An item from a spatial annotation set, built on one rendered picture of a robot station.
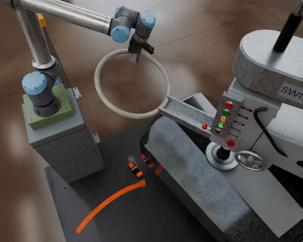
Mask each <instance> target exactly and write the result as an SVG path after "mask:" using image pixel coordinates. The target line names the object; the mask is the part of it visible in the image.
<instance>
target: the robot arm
mask: <svg viewBox="0 0 303 242"><path fill-rule="evenodd" d="M0 1H2V2H3V3H4V4H5V5H7V6H8V7H10V8H13V9H14V12H15V14H16V17H17V19H18V22H19V24H20V27H21V29H22V31H23V34H24V36H25V39H26V42H27V44H28V47H29V49H30V52H31V54H32V57H33V60H32V65H33V68H34V72H32V73H29V74H27V75H26V76H25V77H24V78H23V80H22V86H23V88H24V90H25V92H26V93H27V95H28V96H29V98H30V100H31V101H32V103H33V110H34V112H35V113H36V114H37V115H38V116H40V117H49V116H52V115H54V114H56V113H57V112H58V111H59V110H60V108H61V102H60V100H59V99H58V97H56V96H55V95H54V94H53V92H52V88H53V86H54V84H55V82H56V79H57V77H58V75H59V73H60V71H61V64H60V62H59V61H58V60H57V59H56V58H54V57H53V56H52V55H50V52H49V48H48V45H47V42H46V39H45V36H44V33H43V30H42V27H41V24H40V20H39V17H38V13H40V14H43V15H46V16H49V17H52V18H55V19H58V20H62V21H65V22H68V23H71V24H75V25H78V26H81V27H84V28H87V29H90V30H93V31H97V32H100V33H103V34H106V35H108V36H111V37H112V39H113V40H114V41H115V42H117V43H124V42H126V41H127V40H128V38H129V36H130V31H131V28H134V29H135V32H134V34H132V37H131V39H130V42H129V46H128V52H130V53H137V54H134V55H133V57H131V58H129V61H130V62H132V63H134V66H133V67H135V66H136V65H137V63H138V60H139V57H140V54H141V51H142V48H143V49H144V50H146V51H147V52H148V53H150V54H151V55H152V54H153V53H154V47H152V46H151V45H150V44H148V43H147V41H148V39H149V36H150V34H151V32H152V29H153V28H154V24H155V17H154V15H153V14H152V13H151V12H149V11H142V12H141V13H140V12H137V11H135V10H132V9H129V8H127V7H125V6H121V5H118V6H117V8H116V11H115V14H114V18H112V17H108V16H105V15H102V14H99V13H96V12H93V11H90V10H87V9H84V8H81V7H78V6H75V5H72V4H69V3H66V2H63V1H60V0H0Z"/></svg>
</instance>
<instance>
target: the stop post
mask: <svg viewBox="0 0 303 242"><path fill-rule="evenodd" d="M38 17H39V20H40V24H41V27H42V30H43V33H44V36H45V39H46V42H47V45H48V48H49V52H50V55H52V56H53V57H54V58H56V59H57V60H58V61H59V62H60V64H61V61H60V59H59V57H58V55H57V52H56V50H55V48H54V46H53V43H52V41H51V39H50V36H49V34H48V32H47V30H46V26H47V24H46V22H45V20H44V18H43V16H42V14H40V13H38ZM59 77H60V79H61V81H62V83H63V85H64V87H65V89H68V88H72V86H71V84H70V82H69V79H68V77H67V75H66V73H65V70H64V68H63V66H62V64H61V71H60V73H59ZM72 91H73V92H74V95H75V97H76V99H79V98H81V97H82V96H81V94H80V92H79V90H78V88H77V87H75V88H72Z"/></svg>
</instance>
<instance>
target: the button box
mask: <svg viewBox="0 0 303 242"><path fill-rule="evenodd" d="M226 102H231V103H232V104H233V105H234V107H233V108H232V109H229V108H227V107H226V106H225V103H226ZM242 102H243V100H242V99H240V98H238V97H235V96H232V95H230V94H229V93H228V92H227V91H225V92H224V93H223V95H222V98H221V101H220V103H219V106H218V109H217V112H216V115H215V118H214V121H213V123H212V126H211V129H210V132H211V133H213V134H215V135H217V136H219V137H221V138H224V139H225V137H226V135H227V133H228V131H229V129H230V127H231V125H232V123H233V121H234V118H235V116H236V114H237V112H238V110H239V108H240V106H241V104H242ZM224 109H226V110H228V111H229V112H230V115H229V116H226V115H224V114H223V113H222V110H224ZM220 117H225V118H226V119H227V122H221V121H220V119H219V118H220ZM218 123H221V124H223V125H224V126H225V127H224V128H223V129H221V128H219V127H218V126H217V124H218ZM215 129H219V130H221V131H222V133H221V134H217V133H216V132H215Z"/></svg>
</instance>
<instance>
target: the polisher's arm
mask: <svg viewBox="0 0 303 242"><path fill-rule="evenodd" d="M260 111H267V108H258V109H256V110H255V111H254V112H253V116H254V119H255V120H256V122H257V123H258V125H259V126H260V127H261V129H262V130H263V133H262V134H261V135H260V137H259V138H258V140H257V141H256V142H255V144H254V145H253V146H252V148H251V149H250V151H255V152H256V153H257V154H259V155H260V156H262V157H263V158H264V159H265V161H266V162H267V168H266V169H265V171H266V170H267V169H268V168H269V167H270V166H271V165H272V164H274V165H276V166H278V167H280V168H282V169H284V170H286V171H288V172H290V173H292V174H294V175H296V176H299V177H301V178H303V109H299V108H296V107H293V106H290V105H287V104H284V103H282V105H281V107H280V109H279V111H278V112H277V116H276V118H273V119H272V121H271V122H270V123H269V124H268V126H267V127H266V128H265V127H264V126H263V124H262V123H261V122H260V120H259V118H258V116H257V113H258V112H260Z"/></svg>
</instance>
